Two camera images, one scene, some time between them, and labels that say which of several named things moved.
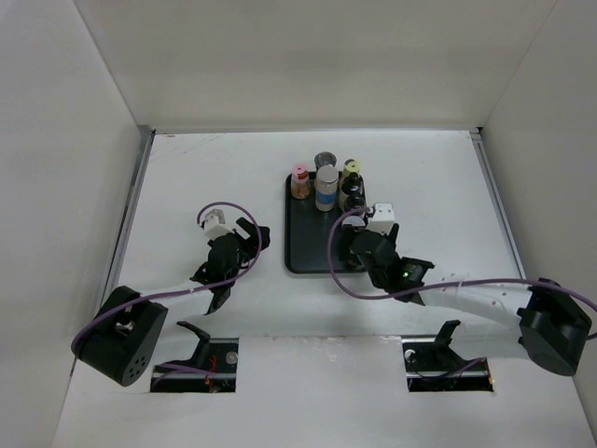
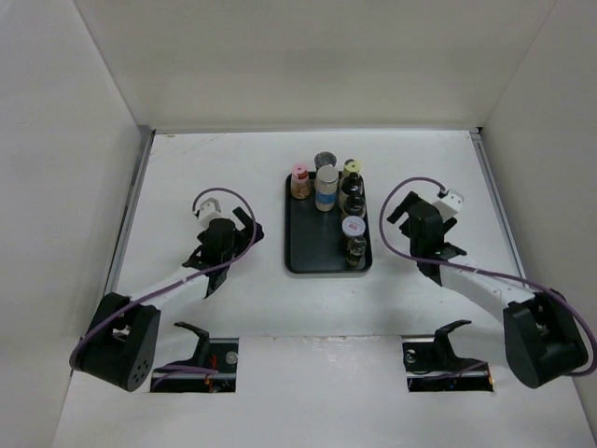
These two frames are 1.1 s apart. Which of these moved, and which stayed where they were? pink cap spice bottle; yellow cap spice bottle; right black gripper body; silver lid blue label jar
Moved: right black gripper body
Stayed: silver lid blue label jar; yellow cap spice bottle; pink cap spice bottle
